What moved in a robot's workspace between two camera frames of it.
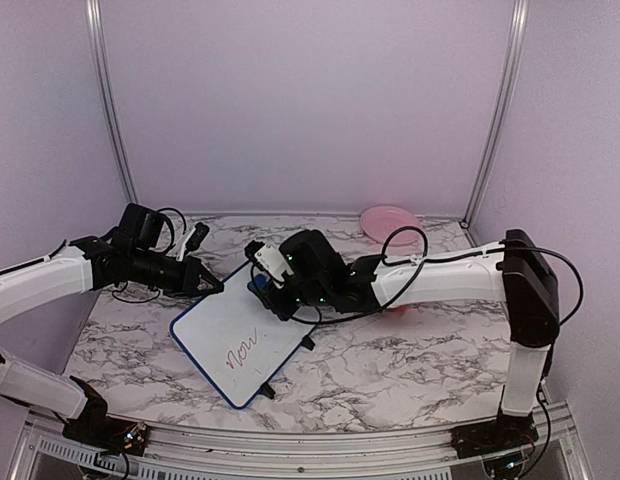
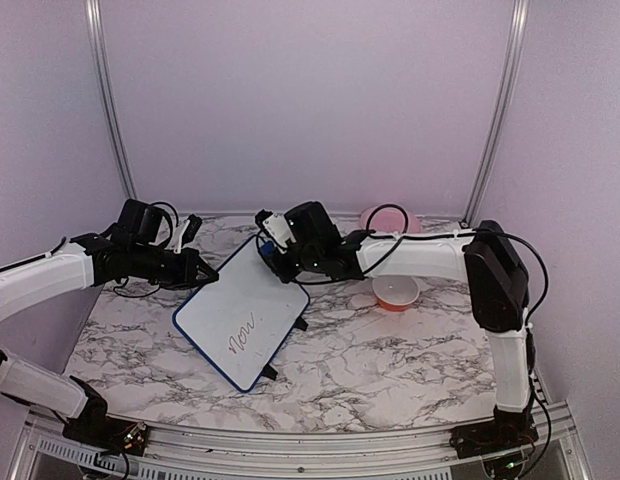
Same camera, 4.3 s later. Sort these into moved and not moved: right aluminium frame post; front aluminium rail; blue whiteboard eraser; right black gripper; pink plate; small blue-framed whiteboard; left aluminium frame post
Moved: right black gripper; blue whiteboard eraser; small blue-framed whiteboard
Not moved: front aluminium rail; right aluminium frame post; pink plate; left aluminium frame post
